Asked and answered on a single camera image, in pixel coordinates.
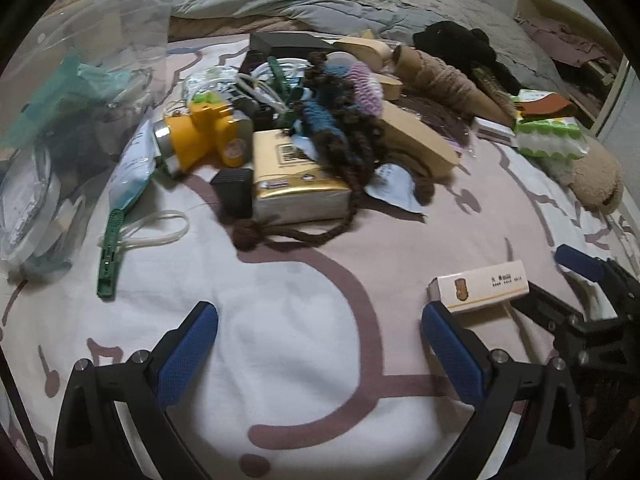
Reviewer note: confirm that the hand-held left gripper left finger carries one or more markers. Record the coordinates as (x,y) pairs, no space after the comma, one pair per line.
(187,355)

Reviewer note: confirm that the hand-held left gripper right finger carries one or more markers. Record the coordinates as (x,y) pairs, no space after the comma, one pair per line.
(452,355)

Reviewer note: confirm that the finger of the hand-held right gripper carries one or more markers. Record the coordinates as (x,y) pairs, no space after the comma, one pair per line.
(547,307)
(582,262)

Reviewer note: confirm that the white and gold small box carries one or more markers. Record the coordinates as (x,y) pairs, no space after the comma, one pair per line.
(480,287)

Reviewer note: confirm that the light wooden block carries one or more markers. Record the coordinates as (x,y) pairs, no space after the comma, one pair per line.
(420,142)

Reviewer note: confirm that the teal wet wipes pack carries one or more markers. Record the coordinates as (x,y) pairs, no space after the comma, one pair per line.
(65,90)

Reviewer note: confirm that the clear plastic storage box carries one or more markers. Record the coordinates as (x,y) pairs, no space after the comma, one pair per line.
(60,20)

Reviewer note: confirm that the beige plush toy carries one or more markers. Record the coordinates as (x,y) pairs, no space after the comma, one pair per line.
(597,180)

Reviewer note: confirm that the printed cartoon blanket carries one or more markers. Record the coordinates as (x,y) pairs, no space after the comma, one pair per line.
(300,340)

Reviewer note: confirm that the white plastic loop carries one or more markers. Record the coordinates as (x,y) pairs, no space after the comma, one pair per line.
(150,240)

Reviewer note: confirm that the green plastic clip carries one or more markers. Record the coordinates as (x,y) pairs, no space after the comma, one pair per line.
(110,255)
(280,80)

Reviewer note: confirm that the green dotted tissue pack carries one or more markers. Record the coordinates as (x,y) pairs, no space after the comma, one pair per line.
(550,140)

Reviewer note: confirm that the white slim box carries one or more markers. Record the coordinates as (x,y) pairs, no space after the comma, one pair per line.
(492,129)

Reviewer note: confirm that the small black block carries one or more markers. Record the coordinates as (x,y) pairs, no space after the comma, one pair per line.
(232,190)

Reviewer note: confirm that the light blue packet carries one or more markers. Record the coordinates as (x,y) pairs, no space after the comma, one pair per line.
(395,190)

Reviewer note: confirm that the gold tissue pack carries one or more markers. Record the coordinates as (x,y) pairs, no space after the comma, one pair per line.
(295,195)

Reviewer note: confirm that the white soft pouch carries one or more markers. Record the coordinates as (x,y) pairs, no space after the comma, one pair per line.
(135,165)

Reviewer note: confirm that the yellow flashlight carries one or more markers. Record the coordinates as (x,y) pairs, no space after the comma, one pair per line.
(200,135)

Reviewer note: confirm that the pile of clothes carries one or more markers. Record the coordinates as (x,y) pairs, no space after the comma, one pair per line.
(565,42)

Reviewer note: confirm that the twine cone spool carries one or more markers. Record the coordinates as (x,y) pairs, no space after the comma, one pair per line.
(450,85)

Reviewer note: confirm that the black fuzzy glove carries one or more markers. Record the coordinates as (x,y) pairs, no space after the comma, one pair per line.
(450,40)

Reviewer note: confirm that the folded beige blanket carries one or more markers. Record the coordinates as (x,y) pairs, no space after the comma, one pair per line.
(215,27)

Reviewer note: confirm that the black box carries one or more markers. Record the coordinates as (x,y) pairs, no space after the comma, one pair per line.
(290,42)

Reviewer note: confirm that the grey-blue duvet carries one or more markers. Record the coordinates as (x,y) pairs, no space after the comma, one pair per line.
(310,7)

